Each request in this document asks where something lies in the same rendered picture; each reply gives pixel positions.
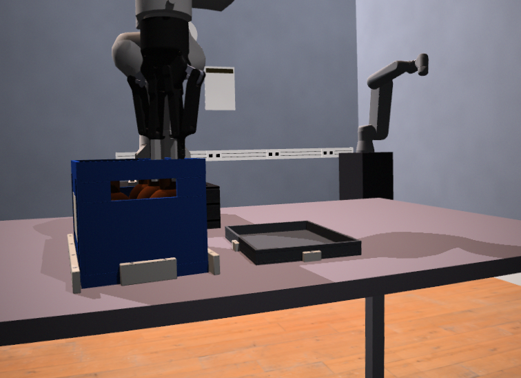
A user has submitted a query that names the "brown bottle with blue label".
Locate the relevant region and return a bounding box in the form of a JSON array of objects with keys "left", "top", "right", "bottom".
[{"left": 129, "top": 179, "right": 148, "bottom": 199}]

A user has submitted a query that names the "dark blue crate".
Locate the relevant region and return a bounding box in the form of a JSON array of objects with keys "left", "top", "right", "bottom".
[{"left": 71, "top": 158, "right": 209, "bottom": 289}]

